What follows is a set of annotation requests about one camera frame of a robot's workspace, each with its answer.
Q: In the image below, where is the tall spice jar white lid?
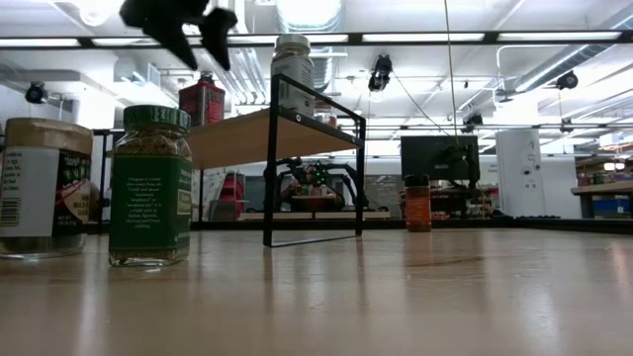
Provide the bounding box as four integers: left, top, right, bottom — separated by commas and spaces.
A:
270, 33, 316, 119

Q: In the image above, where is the spice jar tan lid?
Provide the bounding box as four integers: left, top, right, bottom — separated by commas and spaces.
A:
0, 117, 94, 261

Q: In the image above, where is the black computer monitor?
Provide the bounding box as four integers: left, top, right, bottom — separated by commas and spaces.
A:
400, 135, 481, 182

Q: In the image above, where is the blue storage bin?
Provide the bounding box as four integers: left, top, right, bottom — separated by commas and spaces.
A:
591, 197, 632, 219

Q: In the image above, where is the green oregano jar green lid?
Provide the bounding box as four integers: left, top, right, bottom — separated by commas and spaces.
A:
108, 104, 193, 268

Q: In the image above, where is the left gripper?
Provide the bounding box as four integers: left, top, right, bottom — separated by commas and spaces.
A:
119, 0, 238, 71

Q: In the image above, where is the black rig frame bar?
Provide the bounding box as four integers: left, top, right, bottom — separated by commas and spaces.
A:
0, 29, 633, 50

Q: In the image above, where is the white pillar cabinet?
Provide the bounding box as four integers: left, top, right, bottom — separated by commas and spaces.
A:
495, 129, 543, 219

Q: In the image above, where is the thin hanging cable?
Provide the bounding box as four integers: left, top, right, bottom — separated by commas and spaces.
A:
442, 0, 460, 147

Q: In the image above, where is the small wooden spice shelf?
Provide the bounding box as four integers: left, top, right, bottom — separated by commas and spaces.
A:
291, 194, 338, 213

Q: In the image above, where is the red paprika spice tin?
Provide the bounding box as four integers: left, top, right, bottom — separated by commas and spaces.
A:
178, 81, 226, 128

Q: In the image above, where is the silver ceiling air duct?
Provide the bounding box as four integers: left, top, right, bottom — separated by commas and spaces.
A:
274, 0, 343, 93

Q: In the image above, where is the wooden workbench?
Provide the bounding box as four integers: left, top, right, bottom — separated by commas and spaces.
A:
571, 180, 633, 219

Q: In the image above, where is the red tool case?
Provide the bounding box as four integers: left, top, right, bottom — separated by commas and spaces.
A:
217, 171, 247, 222

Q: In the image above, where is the black table frame rail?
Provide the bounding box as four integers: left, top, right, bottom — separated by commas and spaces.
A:
86, 217, 633, 243

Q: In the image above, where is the person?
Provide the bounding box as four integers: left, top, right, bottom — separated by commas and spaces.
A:
279, 175, 345, 213

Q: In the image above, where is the orange spice bottle black cap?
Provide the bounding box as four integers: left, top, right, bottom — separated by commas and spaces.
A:
404, 174, 432, 233

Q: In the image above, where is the wooden shelf riser black frame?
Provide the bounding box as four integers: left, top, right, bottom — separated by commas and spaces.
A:
187, 73, 367, 248

